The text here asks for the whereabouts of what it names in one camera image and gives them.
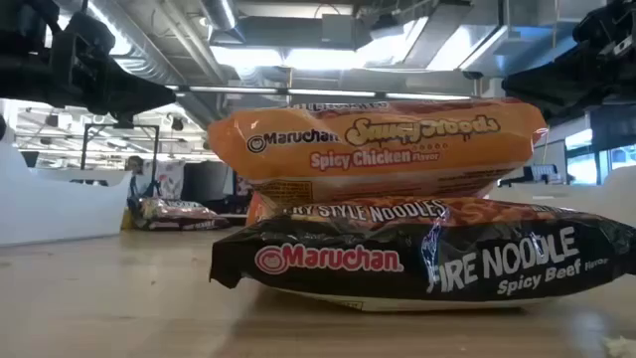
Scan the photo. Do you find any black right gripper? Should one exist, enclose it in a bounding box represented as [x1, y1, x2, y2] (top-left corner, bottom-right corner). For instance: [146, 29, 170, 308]
[501, 0, 636, 120]

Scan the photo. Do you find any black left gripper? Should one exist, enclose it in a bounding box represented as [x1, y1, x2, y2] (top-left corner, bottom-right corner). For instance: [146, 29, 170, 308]
[0, 47, 178, 115]

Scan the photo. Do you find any black Fire Noodle pack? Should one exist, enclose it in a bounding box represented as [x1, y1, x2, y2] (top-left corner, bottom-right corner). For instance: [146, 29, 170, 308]
[129, 196, 234, 233]
[208, 193, 636, 313]

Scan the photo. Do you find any white plastic bin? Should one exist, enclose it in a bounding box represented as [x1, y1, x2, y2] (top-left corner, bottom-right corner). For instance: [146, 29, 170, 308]
[0, 141, 134, 249]
[484, 165, 636, 228]

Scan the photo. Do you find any Saucy Noods noodle pack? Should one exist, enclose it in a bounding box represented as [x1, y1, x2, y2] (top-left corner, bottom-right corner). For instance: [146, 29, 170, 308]
[206, 96, 551, 213]

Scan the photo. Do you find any black desk device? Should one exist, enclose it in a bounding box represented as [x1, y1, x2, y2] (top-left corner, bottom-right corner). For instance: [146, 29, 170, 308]
[498, 163, 563, 189]

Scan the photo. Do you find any dark grey chair back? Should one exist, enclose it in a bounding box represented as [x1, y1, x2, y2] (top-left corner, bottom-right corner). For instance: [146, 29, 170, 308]
[182, 160, 236, 204]

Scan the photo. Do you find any white crumpled scrap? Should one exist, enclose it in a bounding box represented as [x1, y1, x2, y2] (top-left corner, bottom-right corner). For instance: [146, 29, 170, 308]
[603, 335, 636, 358]

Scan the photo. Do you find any black background rig frame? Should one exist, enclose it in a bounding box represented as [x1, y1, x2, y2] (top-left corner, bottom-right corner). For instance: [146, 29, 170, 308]
[80, 118, 161, 198]

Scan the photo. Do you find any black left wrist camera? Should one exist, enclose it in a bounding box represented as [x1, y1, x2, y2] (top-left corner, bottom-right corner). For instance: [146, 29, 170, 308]
[63, 10, 116, 57]

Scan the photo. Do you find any long ceiling light rail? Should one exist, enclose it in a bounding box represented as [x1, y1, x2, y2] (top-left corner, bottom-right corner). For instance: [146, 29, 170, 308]
[166, 85, 473, 101]

